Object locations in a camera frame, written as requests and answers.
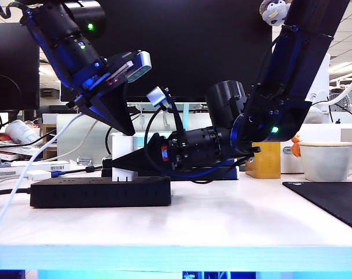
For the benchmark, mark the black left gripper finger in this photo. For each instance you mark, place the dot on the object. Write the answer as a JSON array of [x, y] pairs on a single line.
[[91, 112], [116, 110]]

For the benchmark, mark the white desk fan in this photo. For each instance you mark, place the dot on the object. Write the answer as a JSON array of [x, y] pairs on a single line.
[[343, 101]]

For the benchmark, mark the black mouse pad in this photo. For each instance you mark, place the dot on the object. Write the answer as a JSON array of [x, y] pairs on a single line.
[[332, 200]]

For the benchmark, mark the large black AOC monitor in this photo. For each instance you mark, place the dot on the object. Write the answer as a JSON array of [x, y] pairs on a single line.
[[193, 43]]

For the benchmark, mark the white board panel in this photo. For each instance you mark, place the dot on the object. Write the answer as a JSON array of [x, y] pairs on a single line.
[[321, 87]]

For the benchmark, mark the small white adapter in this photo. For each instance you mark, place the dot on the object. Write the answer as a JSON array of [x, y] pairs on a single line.
[[37, 175]]

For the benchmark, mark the stack of books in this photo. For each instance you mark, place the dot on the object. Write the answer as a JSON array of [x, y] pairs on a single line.
[[15, 151]]

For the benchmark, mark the yellow tin box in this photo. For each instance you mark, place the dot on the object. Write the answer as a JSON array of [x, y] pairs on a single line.
[[266, 162]]

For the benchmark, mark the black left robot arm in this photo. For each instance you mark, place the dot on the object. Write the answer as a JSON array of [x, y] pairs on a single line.
[[65, 43]]

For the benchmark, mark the white cardboard box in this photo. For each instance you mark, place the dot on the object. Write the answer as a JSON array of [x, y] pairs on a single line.
[[324, 132]]

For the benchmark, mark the white domed object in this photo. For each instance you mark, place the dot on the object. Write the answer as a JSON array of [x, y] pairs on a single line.
[[318, 116]]

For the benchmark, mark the white USB wall charger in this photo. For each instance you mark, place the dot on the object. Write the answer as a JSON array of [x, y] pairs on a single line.
[[122, 145]]

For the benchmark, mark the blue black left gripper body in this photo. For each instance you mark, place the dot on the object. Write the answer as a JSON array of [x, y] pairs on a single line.
[[106, 75]]

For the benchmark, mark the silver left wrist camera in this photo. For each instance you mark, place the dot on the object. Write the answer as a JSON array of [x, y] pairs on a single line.
[[140, 65]]

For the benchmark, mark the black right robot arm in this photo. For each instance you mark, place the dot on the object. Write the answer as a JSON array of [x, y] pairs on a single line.
[[303, 43]]

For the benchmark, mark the orange fox figurine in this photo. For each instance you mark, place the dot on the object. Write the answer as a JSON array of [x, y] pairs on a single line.
[[297, 148]]

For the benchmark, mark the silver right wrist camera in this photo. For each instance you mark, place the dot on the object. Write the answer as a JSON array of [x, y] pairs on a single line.
[[155, 96]]

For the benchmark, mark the small black monitor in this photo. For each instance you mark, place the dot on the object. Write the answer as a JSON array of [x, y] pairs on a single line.
[[7, 72]]

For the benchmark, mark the teal monitor stand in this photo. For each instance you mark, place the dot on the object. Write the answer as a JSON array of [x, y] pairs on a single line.
[[186, 112]]

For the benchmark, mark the blue plug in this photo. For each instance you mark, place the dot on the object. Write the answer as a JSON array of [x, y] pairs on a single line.
[[58, 173]]

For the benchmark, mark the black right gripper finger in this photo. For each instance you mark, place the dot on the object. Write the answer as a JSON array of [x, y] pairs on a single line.
[[148, 157]]

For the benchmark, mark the black power strip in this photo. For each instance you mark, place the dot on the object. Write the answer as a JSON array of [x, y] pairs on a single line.
[[100, 193]]

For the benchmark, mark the white ceramic mug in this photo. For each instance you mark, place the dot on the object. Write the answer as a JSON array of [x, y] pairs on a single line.
[[324, 162]]

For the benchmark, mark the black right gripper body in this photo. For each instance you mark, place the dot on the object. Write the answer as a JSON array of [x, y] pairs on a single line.
[[178, 152]]

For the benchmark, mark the teal book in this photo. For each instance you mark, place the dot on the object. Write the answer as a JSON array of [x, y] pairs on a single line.
[[140, 141]]

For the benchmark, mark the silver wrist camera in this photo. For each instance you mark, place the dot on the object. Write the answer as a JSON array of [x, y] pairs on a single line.
[[140, 65], [155, 96]]

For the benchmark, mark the grey plush toy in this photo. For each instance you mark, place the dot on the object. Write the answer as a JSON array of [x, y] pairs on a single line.
[[273, 11]]

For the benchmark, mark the clear acrylic clip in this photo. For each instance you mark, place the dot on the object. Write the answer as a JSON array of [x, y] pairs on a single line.
[[84, 160]]

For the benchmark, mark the white plastic bottle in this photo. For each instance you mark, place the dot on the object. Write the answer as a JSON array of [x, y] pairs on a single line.
[[18, 130]]

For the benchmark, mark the wooden cabinet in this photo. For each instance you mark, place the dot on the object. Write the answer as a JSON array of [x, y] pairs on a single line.
[[50, 136]]

